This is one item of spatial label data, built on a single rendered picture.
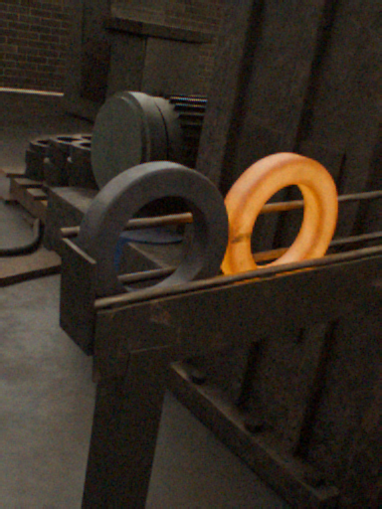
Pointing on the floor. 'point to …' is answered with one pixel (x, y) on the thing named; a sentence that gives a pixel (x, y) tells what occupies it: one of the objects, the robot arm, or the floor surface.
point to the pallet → (50, 172)
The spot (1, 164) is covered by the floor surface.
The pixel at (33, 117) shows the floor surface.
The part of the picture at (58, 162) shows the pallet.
